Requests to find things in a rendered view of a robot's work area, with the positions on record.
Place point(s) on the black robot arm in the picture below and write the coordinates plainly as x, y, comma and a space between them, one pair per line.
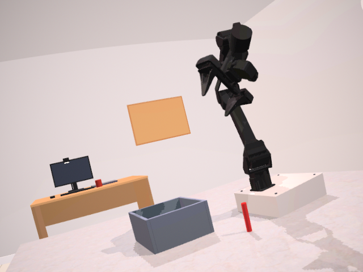
256, 157

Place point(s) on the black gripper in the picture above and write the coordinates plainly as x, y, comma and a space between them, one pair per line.
209, 67

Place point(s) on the red peg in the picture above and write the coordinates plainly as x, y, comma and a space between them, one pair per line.
246, 217

